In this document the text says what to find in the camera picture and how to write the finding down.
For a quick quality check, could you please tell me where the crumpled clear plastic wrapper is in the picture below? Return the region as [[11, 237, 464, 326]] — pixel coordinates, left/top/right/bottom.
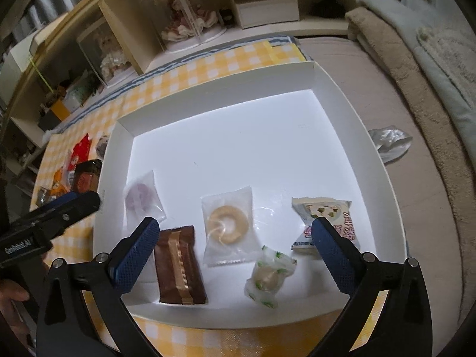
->
[[366, 126, 413, 165]]

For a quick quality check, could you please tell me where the yellow measuring tape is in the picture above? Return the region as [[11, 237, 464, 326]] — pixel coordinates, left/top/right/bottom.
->
[[30, 54, 56, 93]]

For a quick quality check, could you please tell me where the yellow box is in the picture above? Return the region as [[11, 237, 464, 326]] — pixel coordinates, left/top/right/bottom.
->
[[50, 98, 71, 121]]

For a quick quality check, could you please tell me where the brown gold striped snack packet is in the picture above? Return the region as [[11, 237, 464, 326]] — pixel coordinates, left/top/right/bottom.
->
[[154, 225, 208, 304]]

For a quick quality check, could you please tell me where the beige folded blanket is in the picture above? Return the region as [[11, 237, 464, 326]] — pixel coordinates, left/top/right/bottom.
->
[[344, 5, 476, 306]]

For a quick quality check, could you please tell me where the white shallow cardboard box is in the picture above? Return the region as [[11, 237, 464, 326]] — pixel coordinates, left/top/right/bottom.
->
[[92, 60, 408, 331]]

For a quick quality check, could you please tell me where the black snack packet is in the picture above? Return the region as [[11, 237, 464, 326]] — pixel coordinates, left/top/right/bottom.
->
[[71, 159, 104, 194]]

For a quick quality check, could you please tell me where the pink dress doll clear case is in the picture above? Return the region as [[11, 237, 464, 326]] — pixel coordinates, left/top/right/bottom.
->
[[137, 0, 227, 53]]

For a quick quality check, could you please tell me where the light grey folded blanket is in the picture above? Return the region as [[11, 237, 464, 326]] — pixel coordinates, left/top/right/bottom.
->
[[355, 0, 476, 134]]

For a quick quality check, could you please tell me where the pink donut clear packet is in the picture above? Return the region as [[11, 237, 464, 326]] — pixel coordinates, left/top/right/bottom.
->
[[124, 170, 168, 227]]

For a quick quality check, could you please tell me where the white dress doll clear case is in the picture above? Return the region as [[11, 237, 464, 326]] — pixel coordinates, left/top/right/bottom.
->
[[76, 17, 134, 86]]

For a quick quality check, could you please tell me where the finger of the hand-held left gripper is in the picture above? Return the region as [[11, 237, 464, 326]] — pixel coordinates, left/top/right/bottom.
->
[[15, 192, 102, 237], [36, 192, 79, 209]]

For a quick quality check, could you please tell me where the small white box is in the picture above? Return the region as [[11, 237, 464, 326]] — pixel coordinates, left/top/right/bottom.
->
[[234, 0, 301, 30]]

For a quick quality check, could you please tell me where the white pink printed snack packet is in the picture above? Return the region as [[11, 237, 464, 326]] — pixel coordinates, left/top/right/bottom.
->
[[290, 196, 361, 256]]

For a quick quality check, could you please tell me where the wooden shelf unit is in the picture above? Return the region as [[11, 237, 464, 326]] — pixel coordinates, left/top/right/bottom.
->
[[0, 0, 439, 179]]

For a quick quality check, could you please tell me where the orange snack packet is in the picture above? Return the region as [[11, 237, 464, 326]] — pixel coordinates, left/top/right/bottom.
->
[[50, 169, 73, 198]]

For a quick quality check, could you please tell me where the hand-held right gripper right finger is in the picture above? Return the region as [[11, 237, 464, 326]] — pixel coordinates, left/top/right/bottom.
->
[[308, 216, 435, 357]]

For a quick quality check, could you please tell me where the white textured blanket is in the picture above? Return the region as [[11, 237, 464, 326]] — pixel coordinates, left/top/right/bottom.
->
[[414, 18, 476, 93]]

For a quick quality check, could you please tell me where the tissue box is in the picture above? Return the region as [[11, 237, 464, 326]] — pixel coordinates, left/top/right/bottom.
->
[[63, 80, 103, 112]]

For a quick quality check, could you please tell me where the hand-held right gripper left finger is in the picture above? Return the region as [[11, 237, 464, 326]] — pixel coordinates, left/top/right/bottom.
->
[[36, 216, 161, 357]]

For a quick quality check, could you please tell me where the dark box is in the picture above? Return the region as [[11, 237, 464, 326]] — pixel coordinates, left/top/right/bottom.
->
[[37, 109, 62, 132]]

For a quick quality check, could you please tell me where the yellow checkered tablecloth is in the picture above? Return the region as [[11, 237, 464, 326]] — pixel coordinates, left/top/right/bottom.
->
[[32, 39, 391, 357]]

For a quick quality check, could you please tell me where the beige mattress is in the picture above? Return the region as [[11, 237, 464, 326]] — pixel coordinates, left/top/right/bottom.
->
[[297, 33, 462, 343]]

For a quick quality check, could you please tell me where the green white candy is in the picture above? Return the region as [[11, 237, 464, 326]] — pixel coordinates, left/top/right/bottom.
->
[[243, 245, 298, 309]]

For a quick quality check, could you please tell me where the red snack packet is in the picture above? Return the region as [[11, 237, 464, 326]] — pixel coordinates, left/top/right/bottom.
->
[[61, 133, 92, 179]]

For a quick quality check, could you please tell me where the beige donut clear packet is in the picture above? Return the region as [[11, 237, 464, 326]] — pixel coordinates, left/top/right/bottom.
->
[[201, 185, 263, 267]]

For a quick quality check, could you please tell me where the person's left hand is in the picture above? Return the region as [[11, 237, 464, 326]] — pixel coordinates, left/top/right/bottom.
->
[[0, 281, 30, 328]]

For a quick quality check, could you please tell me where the black fuzzy object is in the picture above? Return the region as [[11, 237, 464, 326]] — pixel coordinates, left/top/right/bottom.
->
[[312, 0, 346, 19]]

